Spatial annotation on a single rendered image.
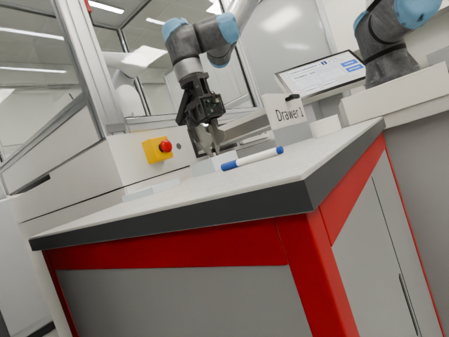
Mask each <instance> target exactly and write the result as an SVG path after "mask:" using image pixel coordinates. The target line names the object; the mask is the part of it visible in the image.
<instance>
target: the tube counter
mask: <svg viewBox="0 0 449 337"><path fill-rule="evenodd" d="M337 67H339V66H338V65H337V64H336V63H334V64H331V65H328V66H325V67H322V68H319V69H316V70H313V71H310V72H308V73H309V74H310V75H311V76H312V75H315V74H319V73H321V72H325V71H327V70H331V69H333V68H337Z"/></svg>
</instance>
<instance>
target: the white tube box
mask: <svg viewBox="0 0 449 337"><path fill-rule="evenodd" d="M236 159H238V156H237V153H236V150H232V151H230V152H226V153H224V154H220V155H218V156H214V157H211V158H208V159H206V160H202V161H200V162H197V163H194V164H192V165H190V168H191V171H192V174H193V176H194V177H198V176H200V175H205V174H208V173H213V172H216V171H219V170H221V167H220V166H221V164H224V163H226V162H230V161H232V160H236Z"/></svg>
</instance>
